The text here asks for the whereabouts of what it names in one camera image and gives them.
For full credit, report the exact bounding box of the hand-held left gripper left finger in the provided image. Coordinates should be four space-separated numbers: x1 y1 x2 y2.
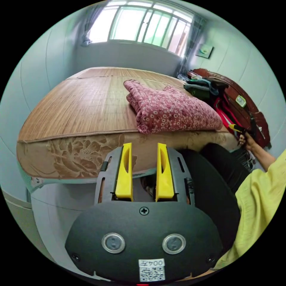
115 142 134 201

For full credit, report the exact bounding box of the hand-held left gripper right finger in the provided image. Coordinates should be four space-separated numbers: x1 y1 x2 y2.
155 142 175 202

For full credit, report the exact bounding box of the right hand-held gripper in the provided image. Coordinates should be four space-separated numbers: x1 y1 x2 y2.
228 111 259 145

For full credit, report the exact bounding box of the person's right forearm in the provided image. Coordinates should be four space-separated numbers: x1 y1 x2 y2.
251 144 277 172

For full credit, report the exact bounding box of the pink floral quilted jacket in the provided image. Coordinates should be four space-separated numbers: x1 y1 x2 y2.
123 79 224 135

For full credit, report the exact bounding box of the person's right hand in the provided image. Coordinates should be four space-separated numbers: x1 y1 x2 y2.
237 132 256 153

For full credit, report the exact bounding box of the small green clock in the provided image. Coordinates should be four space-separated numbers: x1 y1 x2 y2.
235 94 247 108

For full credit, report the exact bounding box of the person's body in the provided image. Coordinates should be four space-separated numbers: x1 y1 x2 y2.
178 143 286 271

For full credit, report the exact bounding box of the pile of clothes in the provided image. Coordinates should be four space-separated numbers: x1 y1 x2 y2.
183 75 245 137

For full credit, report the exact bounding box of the bed with woven mat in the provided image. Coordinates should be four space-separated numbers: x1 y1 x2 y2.
16 66 272 181

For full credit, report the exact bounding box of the grey curtain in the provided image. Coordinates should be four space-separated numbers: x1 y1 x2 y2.
176 15 206 79
80 4 104 48

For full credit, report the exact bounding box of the dark framed wall picture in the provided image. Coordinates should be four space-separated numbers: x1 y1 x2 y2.
195 43 215 59

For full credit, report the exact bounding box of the window with white frame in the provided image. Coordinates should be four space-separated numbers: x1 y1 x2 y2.
107 0 195 57

